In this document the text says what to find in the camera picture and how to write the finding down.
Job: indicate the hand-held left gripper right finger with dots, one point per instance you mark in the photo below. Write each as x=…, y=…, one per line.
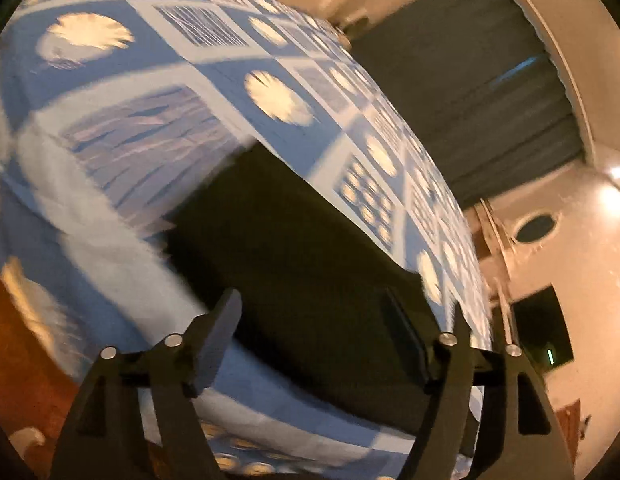
x=409, y=332

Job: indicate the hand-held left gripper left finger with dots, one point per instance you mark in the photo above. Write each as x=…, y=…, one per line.
x=215, y=345

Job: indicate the black pants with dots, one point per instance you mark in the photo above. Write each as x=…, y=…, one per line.
x=310, y=260

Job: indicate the wooden door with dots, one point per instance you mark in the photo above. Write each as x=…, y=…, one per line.
x=572, y=427

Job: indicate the white object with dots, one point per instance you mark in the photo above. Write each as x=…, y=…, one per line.
x=25, y=440

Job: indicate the blue patterned bed blanket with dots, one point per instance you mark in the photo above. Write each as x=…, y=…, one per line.
x=139, y=110

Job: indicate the dark grey curtain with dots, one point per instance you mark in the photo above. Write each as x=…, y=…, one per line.
x=455, y=80

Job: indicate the black wall television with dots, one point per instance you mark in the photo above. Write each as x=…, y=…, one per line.
x=542, y=325

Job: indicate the oval wall mirror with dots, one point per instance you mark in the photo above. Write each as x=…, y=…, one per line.
x=536, y=227

